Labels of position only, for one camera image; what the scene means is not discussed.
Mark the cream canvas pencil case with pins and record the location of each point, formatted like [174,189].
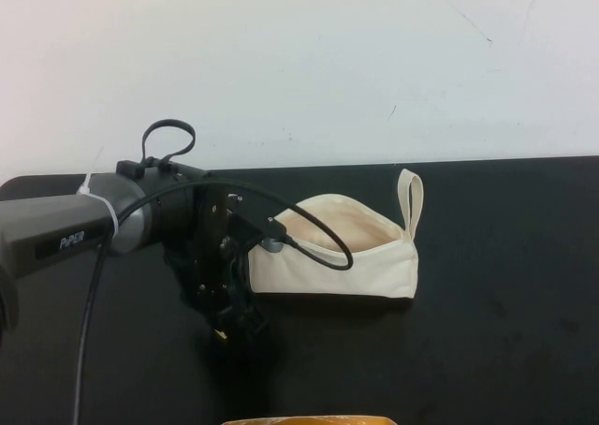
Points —
[365,270]

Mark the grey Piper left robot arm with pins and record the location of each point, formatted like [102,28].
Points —
[70,228]

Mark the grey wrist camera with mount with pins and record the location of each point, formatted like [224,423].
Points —
[271,244]

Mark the black table mat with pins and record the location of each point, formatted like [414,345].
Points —
[468,326]

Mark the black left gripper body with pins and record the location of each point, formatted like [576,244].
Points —
[213,238]

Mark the white zip tie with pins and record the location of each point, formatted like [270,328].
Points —
[100,202]

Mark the yellow object rim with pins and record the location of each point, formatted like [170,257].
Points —
[309,420]

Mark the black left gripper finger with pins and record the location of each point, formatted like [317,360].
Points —
[213,319]
[250,322]

